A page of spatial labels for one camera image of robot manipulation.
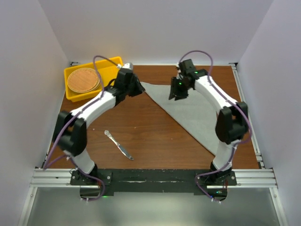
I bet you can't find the aluminium frame rail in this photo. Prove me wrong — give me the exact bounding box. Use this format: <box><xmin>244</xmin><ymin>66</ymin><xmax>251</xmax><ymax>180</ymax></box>
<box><xmin>19</xmin><ymin>169</ymin><xmax>288</xmax><ymax>226</ymax></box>

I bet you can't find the round woven coaster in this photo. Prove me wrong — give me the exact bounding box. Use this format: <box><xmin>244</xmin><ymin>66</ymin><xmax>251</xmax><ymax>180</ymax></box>
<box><xmin>67</xmin><ymin>68</ymin><xmax>100</xmax><ymax>93</ymax></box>

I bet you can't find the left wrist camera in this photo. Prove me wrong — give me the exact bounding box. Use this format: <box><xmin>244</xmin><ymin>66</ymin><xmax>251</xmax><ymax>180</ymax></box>
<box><xmin>117</xmin><ymin>63</ymin><xmax>134</xmax><ymax>71</ymax></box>

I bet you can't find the silver table knife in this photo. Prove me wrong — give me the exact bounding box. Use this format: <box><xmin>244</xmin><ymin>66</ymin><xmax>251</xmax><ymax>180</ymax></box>
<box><xmin>104</xmin><ymin>130</ymin><xmax>134</xmax><ymax>161</ymax></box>

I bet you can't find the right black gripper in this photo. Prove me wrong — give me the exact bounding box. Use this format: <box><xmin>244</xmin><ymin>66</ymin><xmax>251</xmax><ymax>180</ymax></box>
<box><xmin>169</xmin><ymin>77</ymin><xmax>192</xmax><ymax>101</ymax></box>

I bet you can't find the grey cloth napkin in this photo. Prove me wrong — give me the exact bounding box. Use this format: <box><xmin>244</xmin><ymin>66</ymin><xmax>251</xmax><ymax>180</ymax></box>
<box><xmin>141</xmin><ymin>82</ymin><xmax>219</xmax><ymax>155</ymax></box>

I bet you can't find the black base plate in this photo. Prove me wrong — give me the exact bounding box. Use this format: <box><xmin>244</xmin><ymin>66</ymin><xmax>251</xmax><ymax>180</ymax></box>
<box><xmin>70</xmin><ymin>169</ymin><xmax>237</xmax><ymax>201</ymax></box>

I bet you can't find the yellow plastic bin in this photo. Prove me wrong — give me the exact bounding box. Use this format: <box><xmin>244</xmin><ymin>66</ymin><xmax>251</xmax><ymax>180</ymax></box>
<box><xmin>64</xmin><ymin>56</ymin><xmax>123</xmax><ymax>102</ymax></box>

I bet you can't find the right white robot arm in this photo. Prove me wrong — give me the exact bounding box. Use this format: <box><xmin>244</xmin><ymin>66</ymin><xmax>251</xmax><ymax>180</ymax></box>
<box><xmin>169</xmin><ymin>59</ymin><xmax>249</xmax><ymax>185</ymax></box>

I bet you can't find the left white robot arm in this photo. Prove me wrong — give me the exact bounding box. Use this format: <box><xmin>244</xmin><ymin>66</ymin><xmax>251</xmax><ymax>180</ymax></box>
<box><xmin>51</xmin><ymin>67</ymin><xmax>145</xmax><ymax>185</ymax></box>

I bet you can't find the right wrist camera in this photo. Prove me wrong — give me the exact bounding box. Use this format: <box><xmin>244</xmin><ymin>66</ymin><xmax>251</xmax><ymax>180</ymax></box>
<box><xmin>178</xmin><ymin>59</ymin><xmax>196</xmax><ymax>76</ymax></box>

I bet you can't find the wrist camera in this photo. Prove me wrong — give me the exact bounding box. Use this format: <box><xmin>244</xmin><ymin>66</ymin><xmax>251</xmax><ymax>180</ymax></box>
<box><xmin>178</xmin><ymin>59</ymin><xmax>196</xmax><ymax>76</ymax></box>
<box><xmin>117</xmin><ymin>63</ymin><xmax>134</xmax><ymax>71</ymax></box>

